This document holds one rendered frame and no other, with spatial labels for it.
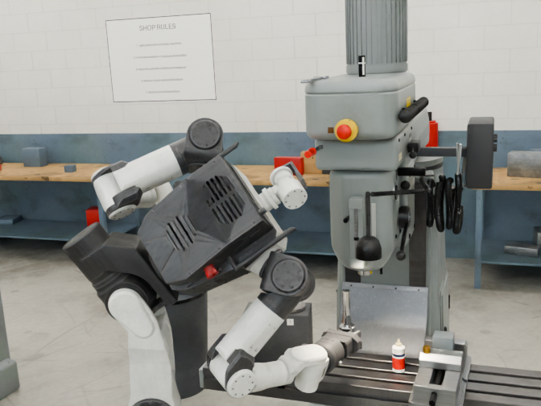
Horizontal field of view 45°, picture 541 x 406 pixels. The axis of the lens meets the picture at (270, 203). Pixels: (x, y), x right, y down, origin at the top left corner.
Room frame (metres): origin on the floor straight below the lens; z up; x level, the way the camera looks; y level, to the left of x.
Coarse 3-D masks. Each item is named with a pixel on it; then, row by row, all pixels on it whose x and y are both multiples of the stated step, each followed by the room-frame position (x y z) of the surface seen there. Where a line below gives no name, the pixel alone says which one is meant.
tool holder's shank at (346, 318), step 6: (342, 294) 1.84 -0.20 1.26; (348, 294) 1.84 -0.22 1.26; (342, 300) 1.85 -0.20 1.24; (348, 300) 1.84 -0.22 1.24; (342, 306) 1.85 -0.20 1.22; (348, 306) 1.84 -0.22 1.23; (348, 312) 1.84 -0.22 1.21; (342, 318) 1.85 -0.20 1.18; (348, 318) 1.84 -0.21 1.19; (348, 324) 1.83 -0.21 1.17
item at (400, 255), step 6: (402, 210) 1.96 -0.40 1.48; (408, 210) 1.96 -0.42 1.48; (402, 216) 1.95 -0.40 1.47; (408, 216) 1.96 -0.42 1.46; (402, 222) 1.95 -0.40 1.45; (408, 222) 1.95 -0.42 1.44; (402, 240) 1.88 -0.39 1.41; (402, 246) 1.85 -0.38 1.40; (402, 252) 1.82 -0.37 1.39; (396, 258) 1.83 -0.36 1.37; (402, 258) 1.81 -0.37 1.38
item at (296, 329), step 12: (300, 312) 2.02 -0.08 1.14; (288, 324) 2.00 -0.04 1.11; (300, 324) 1.99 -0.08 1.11; (276, 336) 2.01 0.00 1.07; (288, 336) 2.00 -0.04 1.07; (300, 336) 1.99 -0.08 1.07; (312, 336) 2.10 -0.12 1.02; (264, 348) 2.01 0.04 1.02; (276, 348) 2.01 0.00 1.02; (288, 348) 2.00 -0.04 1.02; (264, 360) 2.01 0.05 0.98; (276, 360) 2.01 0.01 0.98
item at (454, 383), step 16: (432, 336) 1.96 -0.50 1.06; (464, 352) 1.89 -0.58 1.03; (432, 368) 1.82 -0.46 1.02; (464, 368) 1.90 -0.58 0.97; (416, 384) 1.73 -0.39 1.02; (432, 384) 1.73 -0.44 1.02; (448, 384) 1.72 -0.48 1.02; (464, 384) 1.81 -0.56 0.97; (416, 400) 1.72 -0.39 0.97; (448, 400) 1.69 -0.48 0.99
